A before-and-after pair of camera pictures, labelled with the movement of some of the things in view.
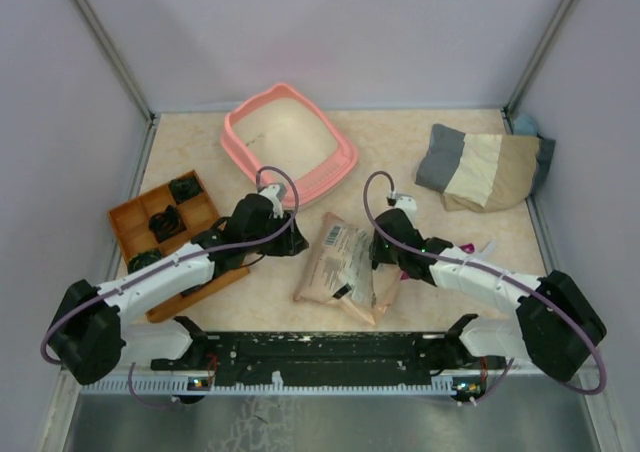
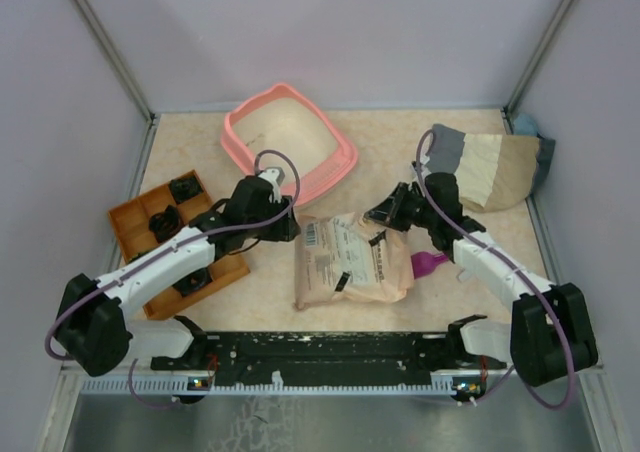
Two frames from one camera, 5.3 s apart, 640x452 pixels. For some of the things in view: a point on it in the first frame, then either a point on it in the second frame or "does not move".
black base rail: x=331 y=357 does not move
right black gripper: x=376 y=252 → x=388 y=212
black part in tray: x=185 y=187 does not move
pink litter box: x=279 y=137 does not move
